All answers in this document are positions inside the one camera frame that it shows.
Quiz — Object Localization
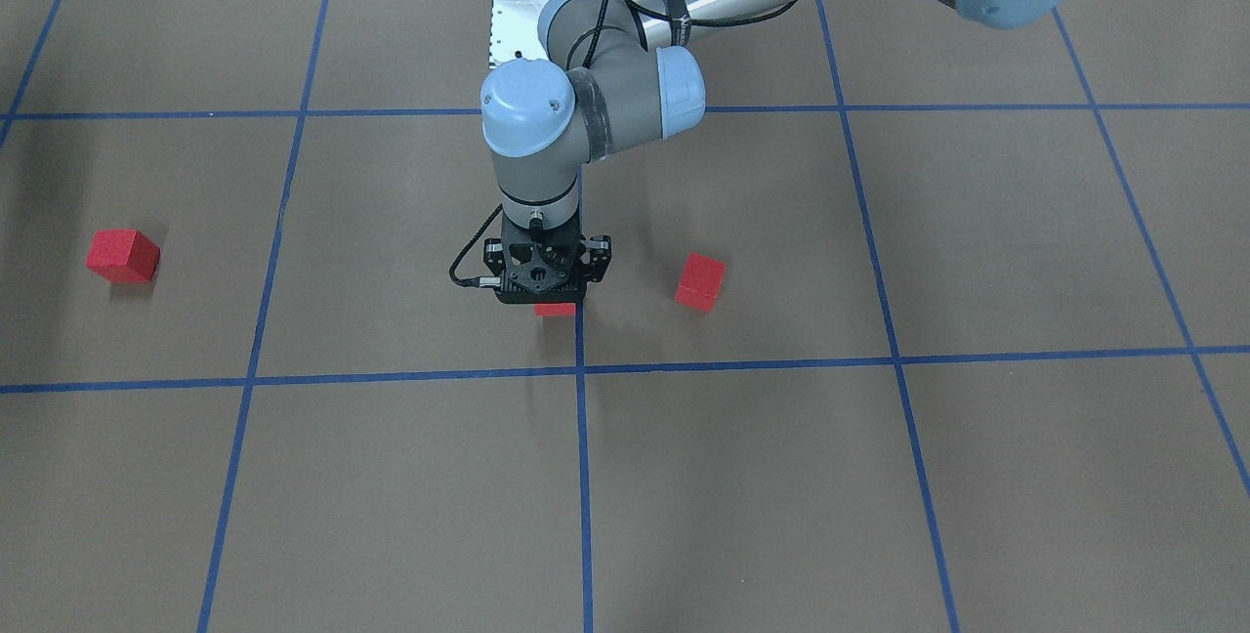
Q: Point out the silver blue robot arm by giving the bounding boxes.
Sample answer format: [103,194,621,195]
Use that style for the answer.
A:
[449,0,1063,305]

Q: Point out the red block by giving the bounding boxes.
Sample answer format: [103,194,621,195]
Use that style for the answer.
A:
[674,253,728,313]
[85,229,161,284]

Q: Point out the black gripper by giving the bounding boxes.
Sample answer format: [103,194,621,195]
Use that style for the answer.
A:
[485,219,613,305]

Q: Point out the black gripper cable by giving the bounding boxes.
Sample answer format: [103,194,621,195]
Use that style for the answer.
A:
[448,204,505,288]

